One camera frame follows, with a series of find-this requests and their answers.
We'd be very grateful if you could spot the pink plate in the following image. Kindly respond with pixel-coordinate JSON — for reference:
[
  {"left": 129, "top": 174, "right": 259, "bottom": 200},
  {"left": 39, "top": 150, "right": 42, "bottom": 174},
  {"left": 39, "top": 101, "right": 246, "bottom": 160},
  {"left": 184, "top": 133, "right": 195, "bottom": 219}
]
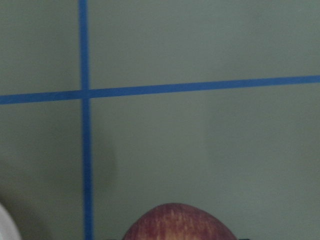
[{"left": 0, "top": 204, "right": 22, "bottom": 240}]

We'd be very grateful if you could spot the red apple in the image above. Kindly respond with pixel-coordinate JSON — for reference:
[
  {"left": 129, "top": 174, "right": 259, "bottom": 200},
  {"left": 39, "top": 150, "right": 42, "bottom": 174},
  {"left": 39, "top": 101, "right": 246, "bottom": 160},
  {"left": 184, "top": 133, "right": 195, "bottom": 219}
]
[{"left": 123, "top": 203, "right": 237, "bottom": 240}]

